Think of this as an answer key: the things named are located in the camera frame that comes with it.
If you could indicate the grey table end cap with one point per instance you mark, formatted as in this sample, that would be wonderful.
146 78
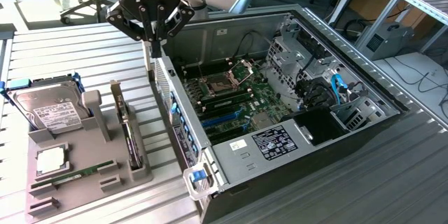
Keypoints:
6 33

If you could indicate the blue expansion slot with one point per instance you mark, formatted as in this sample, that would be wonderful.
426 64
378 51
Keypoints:
218 121

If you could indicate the metal disk bay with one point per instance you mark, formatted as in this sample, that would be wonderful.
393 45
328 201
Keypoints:
353 119

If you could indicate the blue case latch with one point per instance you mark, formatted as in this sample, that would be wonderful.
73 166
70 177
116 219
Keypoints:
197 176

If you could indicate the metal socket cover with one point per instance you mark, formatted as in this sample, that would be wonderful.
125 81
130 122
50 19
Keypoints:
242 70

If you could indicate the black installed RAM stick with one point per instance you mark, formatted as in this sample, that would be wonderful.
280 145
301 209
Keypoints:
226 102

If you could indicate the black RAM slot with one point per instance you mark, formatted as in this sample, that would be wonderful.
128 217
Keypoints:
206 66

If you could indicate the hard disk with blue carrier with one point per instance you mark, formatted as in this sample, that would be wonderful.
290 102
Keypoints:
45 100

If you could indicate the grey power supply unit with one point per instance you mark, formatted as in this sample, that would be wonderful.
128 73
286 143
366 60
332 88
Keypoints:
244 161

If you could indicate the silver CPU chip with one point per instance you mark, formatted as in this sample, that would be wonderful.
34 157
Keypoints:
50 162

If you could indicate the aluminium slat table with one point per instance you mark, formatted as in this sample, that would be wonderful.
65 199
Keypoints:
422 1

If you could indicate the black plastic fan shroud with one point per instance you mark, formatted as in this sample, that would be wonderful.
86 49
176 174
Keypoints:
314 127

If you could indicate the grey plastic parts rack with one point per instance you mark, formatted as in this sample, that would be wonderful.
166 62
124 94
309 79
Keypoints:
94 150

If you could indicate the open black PC case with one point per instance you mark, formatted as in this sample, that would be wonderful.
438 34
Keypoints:
265 197

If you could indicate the green motherboard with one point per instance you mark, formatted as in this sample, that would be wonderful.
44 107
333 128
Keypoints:
260 95

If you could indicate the silver chipset heatsink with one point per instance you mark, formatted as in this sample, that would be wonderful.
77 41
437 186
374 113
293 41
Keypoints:
262 121

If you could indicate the green RAM stick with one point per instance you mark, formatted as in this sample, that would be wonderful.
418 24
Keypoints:
86 170

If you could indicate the grey office chair base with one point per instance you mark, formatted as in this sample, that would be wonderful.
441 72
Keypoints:
94 1

